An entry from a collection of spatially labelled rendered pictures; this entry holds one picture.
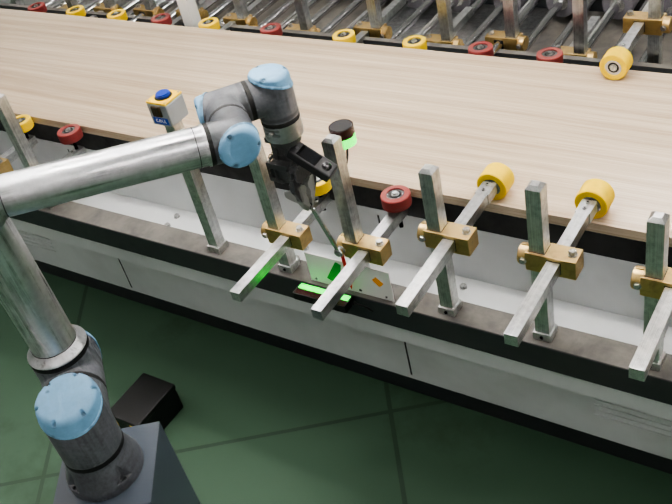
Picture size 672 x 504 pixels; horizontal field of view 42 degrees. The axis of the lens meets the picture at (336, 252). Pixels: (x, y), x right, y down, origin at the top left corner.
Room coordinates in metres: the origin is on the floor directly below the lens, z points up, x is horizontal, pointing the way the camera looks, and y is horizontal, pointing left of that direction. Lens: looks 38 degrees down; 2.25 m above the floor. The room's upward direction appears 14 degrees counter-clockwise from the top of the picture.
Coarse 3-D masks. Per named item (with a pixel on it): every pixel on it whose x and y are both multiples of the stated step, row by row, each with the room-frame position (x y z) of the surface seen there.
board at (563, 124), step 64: (0, 64) 3.39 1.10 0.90; (64, 64) 3.23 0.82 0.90; (128, 64) 3.08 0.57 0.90; (192, 64) 2.95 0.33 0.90; (256, 64) 2.82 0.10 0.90; (320, 64) 2.70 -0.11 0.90; (384, 64) 2.58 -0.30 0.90; (448, 64) 2.48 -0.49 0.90; (512, 64) 2.38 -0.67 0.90; (128, 128) 2.60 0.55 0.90; (320, 128) 2.29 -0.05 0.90; (384, 128) 2.20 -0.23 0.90; (448, 128) 2.12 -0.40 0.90; (512, 128) 2.04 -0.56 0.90; (576, 128) 1.96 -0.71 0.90; (640, 128) 1.88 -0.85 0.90; (448, 192) 1.82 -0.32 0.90; (512, 192) 1.76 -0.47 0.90; (576, 192) 1.69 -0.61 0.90; (640, 192) 1.63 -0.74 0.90
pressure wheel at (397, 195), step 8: (384, 192) 1.88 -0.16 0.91; (392, 192) 1.87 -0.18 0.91; (400, 192) 1.87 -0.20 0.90; (408, 192) 1.86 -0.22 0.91; (384, 200) 1.85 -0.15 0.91; (392, 200) 1.84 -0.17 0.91; (400, 200) 1.83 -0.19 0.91; (408, 200) 1.84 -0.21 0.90; (384, 208) 1.85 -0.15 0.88; (392, 208) 1.83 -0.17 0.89; (400, 208) 1.83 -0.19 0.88; (400, 224) 1.86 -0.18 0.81
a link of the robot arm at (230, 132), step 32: (192, 128) 1.59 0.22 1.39; (224, 128) 1.58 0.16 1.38; (256, 128) 1.60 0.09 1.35; (64, 160) 1.55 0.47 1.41; (96, 160) 1.54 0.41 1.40; (128, 160) 1.53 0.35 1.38; (160, 160) 1.54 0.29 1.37; (192, 160) 1.54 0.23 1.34; (224, 160) 1.54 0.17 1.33; (0, 192) 1.49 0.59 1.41; (32, 192) 1.50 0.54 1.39; (64, 192) 1.50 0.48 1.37; (96, 192) 1.52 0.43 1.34; (0, 224) 1.48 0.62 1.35
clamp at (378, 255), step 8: (344, 240) 1.78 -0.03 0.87; (360, 240) 1.76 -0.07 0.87; (368, 240) 1.75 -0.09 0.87; (384, 240) 1.73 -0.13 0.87; (344, 248) 1.77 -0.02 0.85; (352, 248) 1.75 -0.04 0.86; (360, 248) 1.73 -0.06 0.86; (368, 248) 1.72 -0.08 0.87; (376, 248) 1.71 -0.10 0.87; (384, 248) 1.71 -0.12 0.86; (352, 256) 1.75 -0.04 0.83; (376, 256) 1.71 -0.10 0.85; (384, 256) 1.71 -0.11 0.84; (376, 264) 1.71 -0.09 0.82
